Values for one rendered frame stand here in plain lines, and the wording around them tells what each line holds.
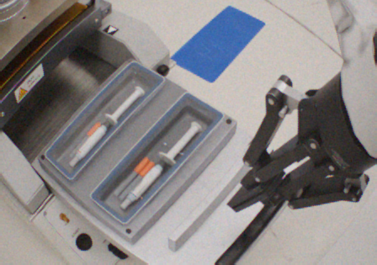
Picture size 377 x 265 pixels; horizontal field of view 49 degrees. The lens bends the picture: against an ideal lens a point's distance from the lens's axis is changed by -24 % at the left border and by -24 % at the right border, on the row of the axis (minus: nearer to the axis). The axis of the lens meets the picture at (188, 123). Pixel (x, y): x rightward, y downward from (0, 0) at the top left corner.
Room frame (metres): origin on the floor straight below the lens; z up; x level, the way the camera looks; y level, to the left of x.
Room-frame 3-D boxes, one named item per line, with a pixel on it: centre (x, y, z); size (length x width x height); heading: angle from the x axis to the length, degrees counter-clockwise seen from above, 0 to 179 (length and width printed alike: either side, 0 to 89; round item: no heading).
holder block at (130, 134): (0.32, 0.07, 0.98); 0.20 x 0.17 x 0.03; 145
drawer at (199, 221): (0.30, 0.03, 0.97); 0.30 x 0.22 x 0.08; 55
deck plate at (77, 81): (0.49, 0.31, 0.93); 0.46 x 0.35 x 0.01; 55
